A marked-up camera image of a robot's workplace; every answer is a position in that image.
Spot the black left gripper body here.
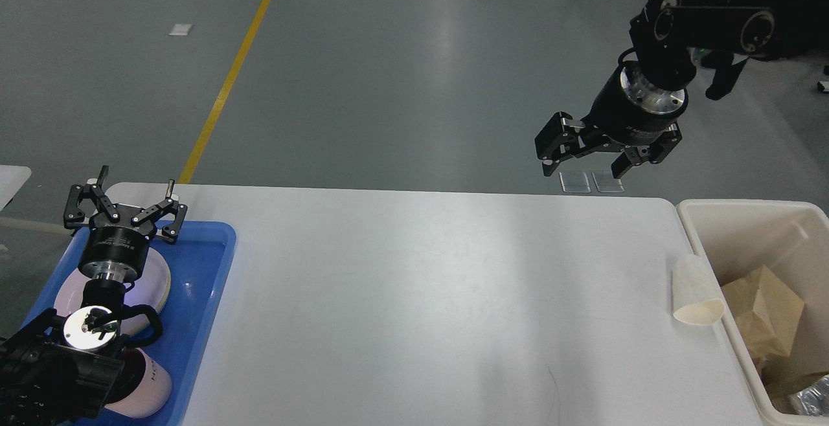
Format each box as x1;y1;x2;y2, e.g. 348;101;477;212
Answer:
78;227;151;282

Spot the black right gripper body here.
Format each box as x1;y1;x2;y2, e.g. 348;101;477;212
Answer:
583;62;689;146

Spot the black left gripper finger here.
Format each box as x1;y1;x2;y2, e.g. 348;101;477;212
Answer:
132;180;188;244
64;164;122;229

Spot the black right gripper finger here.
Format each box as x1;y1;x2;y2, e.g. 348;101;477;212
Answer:
535;111;616;177
611;122;682;180

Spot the pink plate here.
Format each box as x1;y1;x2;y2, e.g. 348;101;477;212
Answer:
53;248;171;350

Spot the white paper cup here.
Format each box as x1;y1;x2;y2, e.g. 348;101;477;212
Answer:
672;254;726;326

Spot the brown paper bag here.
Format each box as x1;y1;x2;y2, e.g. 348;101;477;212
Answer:
721;266;805;375

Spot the silver foil tray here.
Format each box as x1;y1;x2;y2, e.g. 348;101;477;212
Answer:
787;375;828;417

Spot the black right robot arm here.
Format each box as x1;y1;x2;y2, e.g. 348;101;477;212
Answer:
535;0;827;180

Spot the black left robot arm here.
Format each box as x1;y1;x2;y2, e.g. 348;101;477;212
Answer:
2;166;188;425

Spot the blue plastic tray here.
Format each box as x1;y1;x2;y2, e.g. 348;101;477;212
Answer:
19;220;236;426

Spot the grey floor plate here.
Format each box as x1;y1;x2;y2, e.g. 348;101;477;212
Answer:
558;170;591;195
591;170;625;194

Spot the yellow plate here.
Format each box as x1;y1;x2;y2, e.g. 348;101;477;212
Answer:
142;248;172;314

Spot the white side table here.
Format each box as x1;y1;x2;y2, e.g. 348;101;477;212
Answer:
0;164;32;210

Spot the pink mug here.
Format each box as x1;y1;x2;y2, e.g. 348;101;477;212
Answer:
104;348;172;418

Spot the white plastic bin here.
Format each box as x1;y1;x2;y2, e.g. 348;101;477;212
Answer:
676;199;828;425

